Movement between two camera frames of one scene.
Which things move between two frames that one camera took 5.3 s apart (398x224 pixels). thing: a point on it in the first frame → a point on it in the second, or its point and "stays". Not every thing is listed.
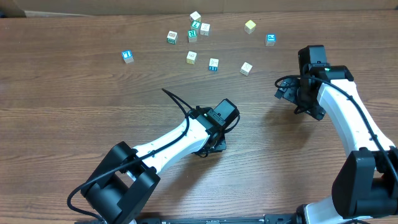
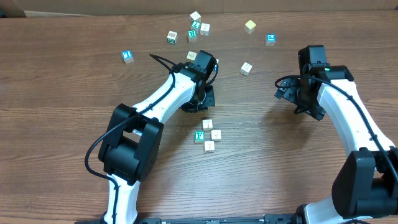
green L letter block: x=196 y=23 stays
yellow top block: x=249 y=27 stays
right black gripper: x=286 y=91 stays
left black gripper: x=214 y=147 → x=206 y=99
